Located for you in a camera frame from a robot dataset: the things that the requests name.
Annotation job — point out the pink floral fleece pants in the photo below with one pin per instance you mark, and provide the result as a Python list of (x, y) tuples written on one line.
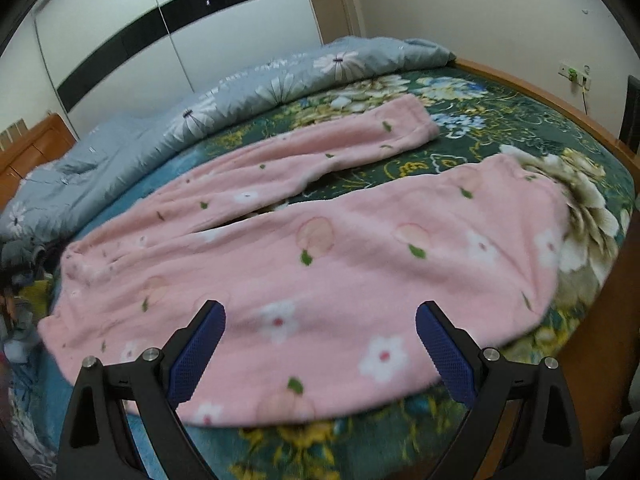
[(350, 260)]

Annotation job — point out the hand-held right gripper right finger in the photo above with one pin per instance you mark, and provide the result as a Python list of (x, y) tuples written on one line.
[(445, 355)]

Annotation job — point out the wooden bed frame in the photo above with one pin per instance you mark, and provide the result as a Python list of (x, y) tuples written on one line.
[(605, 335)]

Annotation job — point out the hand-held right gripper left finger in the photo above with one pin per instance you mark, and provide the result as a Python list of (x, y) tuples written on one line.
[(197, 355)]

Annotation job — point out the white wall socket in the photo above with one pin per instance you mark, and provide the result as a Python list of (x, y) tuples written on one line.
[(570, 71)]

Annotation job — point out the wooden headboard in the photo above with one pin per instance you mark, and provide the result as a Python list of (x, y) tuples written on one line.
[(45, 145)]

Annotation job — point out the grey daisy-print quilt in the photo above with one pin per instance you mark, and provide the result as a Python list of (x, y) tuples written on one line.
[(150, 135)]

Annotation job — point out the white wardrobe with black stripe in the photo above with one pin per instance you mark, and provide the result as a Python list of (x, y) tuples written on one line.
[(125, 60)]

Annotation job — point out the dark chair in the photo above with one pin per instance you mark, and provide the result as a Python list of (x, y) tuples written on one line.
[(631, 115)]

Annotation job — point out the white wall switch panel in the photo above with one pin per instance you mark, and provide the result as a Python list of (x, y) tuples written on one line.
[(11, 136)]

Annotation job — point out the dark cloth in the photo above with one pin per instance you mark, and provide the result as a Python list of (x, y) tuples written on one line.
[(30, 257)]

